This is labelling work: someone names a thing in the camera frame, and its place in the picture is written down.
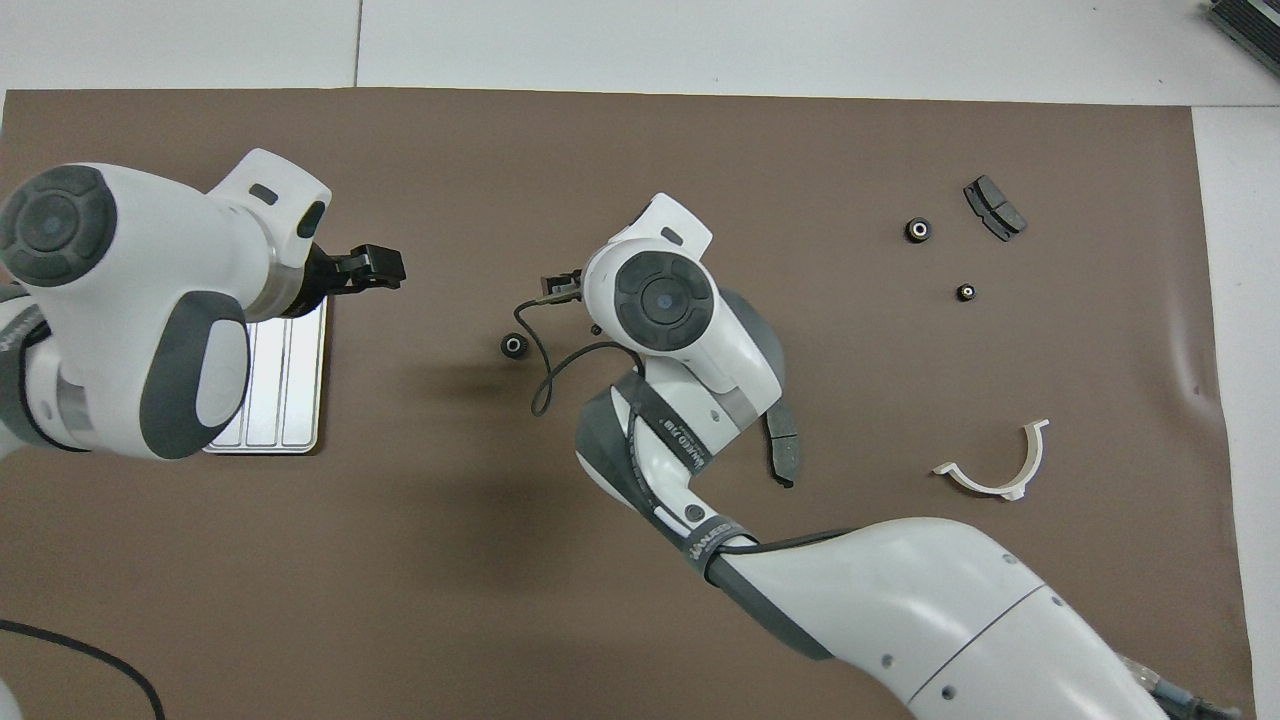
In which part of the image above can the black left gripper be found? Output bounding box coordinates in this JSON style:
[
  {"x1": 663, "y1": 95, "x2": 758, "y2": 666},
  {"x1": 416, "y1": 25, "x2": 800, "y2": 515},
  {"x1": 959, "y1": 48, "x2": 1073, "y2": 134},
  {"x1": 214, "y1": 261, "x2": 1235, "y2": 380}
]
[{"x1": 305, "y1": 243, "x2": 406, "y2": 313}]

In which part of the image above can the silver metal tray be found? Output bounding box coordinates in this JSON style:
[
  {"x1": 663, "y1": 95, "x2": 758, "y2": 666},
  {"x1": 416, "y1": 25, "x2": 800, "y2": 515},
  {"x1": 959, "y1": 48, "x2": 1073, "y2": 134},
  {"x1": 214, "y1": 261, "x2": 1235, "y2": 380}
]
[{"x1": 203, "y1": 295, "x2": 330, "y2": 456}]

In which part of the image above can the long dark brake pad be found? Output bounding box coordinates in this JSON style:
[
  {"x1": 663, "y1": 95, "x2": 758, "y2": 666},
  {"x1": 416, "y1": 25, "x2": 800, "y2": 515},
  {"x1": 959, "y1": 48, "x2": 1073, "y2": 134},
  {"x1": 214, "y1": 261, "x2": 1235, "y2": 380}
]
[{"x1": 762, "y1": 400, "x2": 803, "y2": 489}]

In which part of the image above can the brown table mat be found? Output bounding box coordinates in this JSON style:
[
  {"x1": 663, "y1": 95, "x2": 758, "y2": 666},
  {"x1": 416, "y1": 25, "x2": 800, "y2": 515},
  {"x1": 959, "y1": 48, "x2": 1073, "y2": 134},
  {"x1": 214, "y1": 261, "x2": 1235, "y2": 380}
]
[{"x1": 0, "y1": 88, "x2": 1256, "y2": 720}]

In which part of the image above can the short dark brake pad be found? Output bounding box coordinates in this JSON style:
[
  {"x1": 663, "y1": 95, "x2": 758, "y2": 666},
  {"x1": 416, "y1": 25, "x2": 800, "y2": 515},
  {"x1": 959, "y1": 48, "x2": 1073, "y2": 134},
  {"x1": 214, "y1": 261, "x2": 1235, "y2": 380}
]
[{"x1": 962, "y1": 175, "x2": 1029, "y2": 243}]

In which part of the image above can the grey ribbed device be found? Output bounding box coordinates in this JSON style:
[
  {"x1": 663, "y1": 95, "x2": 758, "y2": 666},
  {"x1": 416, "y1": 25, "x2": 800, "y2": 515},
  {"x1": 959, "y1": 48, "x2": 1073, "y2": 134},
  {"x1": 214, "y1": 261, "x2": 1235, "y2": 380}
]
[{"x1": 1205, "y1": 0, "x2": 1280, "y2": 79}]

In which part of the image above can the white curved plastic bracket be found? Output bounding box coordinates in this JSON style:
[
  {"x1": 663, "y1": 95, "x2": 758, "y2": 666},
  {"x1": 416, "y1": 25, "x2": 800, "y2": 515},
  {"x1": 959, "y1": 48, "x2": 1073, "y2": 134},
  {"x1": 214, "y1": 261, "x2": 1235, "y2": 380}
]
[{"x1": 932, "y1": 419, "x2": 1051, "y2": 501}]

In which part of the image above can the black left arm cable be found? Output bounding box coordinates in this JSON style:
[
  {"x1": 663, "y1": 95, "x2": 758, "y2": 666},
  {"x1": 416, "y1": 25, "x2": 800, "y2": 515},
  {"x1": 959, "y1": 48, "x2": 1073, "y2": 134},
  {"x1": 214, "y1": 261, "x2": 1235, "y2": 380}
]
[{"x1": 0, "y1": 618, "x2": 167, "y2": 720}]

